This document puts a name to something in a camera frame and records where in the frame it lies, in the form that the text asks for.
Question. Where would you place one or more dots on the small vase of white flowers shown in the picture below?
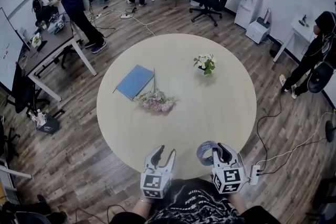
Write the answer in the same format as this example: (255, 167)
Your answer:
(206, 63)

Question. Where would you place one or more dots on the blue notebook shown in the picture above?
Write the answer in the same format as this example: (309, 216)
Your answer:
(135, 81)

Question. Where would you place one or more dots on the whiteboard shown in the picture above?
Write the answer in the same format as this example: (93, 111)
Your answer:
(8, 47)

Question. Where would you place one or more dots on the black box with bottles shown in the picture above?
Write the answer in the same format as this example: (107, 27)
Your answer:
(47, 124)

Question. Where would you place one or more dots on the pink flower bouquet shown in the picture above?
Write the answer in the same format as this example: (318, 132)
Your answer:
(157, 103)

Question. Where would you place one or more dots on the blue roll of tape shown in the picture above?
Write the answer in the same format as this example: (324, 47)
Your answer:
(204, 152)

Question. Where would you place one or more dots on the person's black printed shirt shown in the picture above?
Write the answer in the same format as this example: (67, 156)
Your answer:
(194, 204)

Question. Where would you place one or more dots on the black stand base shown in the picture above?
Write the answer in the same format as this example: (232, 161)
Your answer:
(330, 131)

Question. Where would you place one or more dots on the small dark figurine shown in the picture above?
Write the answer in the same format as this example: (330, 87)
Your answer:
(304, 20)

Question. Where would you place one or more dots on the white side table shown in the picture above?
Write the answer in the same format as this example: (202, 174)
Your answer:
(298, 27)

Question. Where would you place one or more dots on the dark desk with white legs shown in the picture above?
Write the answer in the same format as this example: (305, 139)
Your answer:
(50, 44)

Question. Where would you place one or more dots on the person's left forearm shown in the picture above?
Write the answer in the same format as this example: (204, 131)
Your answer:
(144, 206)

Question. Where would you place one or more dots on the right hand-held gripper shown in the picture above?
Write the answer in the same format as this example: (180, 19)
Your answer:
(229, 178)

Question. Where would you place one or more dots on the white power strip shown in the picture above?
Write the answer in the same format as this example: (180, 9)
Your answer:
(254, 174)
(126, 16)

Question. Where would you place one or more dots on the white box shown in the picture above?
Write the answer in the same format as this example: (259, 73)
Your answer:
(258, 30)

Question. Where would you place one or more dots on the person's right forearm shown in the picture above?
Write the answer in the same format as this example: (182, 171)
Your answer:
(237, 202)

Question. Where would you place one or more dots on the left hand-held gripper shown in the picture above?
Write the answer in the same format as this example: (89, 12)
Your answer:
(155, 182)

